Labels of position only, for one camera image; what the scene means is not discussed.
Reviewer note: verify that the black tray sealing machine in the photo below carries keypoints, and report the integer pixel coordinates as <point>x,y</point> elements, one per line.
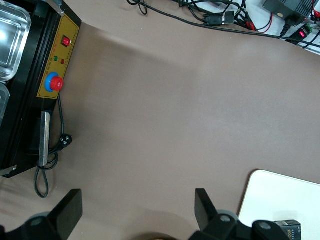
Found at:
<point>27,120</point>

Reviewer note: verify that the yellow control panel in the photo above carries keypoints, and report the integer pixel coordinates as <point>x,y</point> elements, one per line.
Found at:
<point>58,62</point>

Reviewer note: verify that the red emergency stop button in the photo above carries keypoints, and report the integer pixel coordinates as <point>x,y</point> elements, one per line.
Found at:
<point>56,83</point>

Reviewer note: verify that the red rocker switch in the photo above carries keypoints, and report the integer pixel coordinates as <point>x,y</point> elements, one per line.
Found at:
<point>66,41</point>

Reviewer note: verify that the silver metal bar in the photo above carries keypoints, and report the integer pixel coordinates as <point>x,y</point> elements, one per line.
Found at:
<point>44,140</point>

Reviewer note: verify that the cream plastic serving tray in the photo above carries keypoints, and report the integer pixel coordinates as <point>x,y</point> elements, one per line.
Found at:
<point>282,197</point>

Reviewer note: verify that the shiny metal food tray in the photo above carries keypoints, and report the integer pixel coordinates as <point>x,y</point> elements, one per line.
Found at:
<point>12,37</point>
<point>3,105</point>

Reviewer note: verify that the black module with red light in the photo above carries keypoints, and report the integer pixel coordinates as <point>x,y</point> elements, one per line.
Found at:
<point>300,35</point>

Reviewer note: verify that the small black box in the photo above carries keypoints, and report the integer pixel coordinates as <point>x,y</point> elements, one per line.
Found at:
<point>287,231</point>

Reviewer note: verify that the black power plug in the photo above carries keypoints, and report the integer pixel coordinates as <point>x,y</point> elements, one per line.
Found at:
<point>291,23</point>

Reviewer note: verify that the black power supply box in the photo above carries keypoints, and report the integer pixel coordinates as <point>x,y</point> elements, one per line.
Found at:
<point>287,7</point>

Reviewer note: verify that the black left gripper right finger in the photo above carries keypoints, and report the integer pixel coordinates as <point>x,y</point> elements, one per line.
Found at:
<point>203,207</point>

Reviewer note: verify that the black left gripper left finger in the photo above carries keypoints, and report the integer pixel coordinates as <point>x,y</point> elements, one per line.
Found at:
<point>71,210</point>

